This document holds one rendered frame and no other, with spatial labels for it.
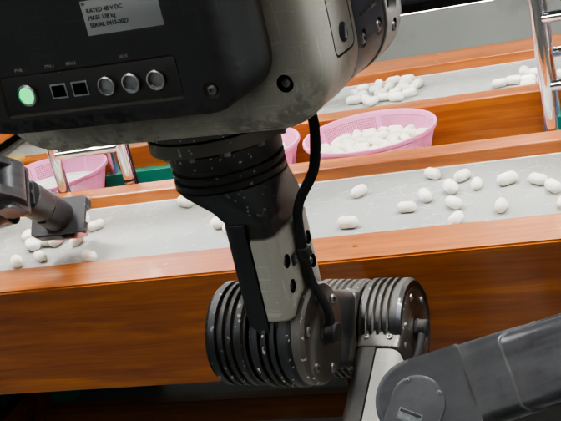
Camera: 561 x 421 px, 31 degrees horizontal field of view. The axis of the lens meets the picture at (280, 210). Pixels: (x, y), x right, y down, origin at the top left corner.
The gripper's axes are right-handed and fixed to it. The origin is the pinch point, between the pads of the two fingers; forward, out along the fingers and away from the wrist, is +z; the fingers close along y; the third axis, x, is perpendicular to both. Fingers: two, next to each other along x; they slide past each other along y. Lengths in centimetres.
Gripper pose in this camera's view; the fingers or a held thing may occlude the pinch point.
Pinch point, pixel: (84, 230)
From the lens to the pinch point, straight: 186.5
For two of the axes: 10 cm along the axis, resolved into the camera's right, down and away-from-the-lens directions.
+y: -9.5, 1.0, 3.1
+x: 0.0, 9.5, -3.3
